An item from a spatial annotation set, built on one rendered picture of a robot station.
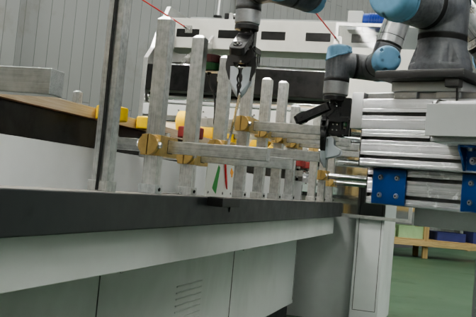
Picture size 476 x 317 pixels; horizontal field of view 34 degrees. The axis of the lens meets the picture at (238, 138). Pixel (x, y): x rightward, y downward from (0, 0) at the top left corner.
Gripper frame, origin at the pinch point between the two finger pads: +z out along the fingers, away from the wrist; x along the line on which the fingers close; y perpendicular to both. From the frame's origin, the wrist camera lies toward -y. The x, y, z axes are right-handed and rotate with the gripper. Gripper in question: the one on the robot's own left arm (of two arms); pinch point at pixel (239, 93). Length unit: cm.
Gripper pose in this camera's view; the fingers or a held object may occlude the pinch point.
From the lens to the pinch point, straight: 227.6
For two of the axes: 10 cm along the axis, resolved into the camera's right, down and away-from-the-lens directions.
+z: -0.9, 10.0, -0.3
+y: 2.9, 0.6, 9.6
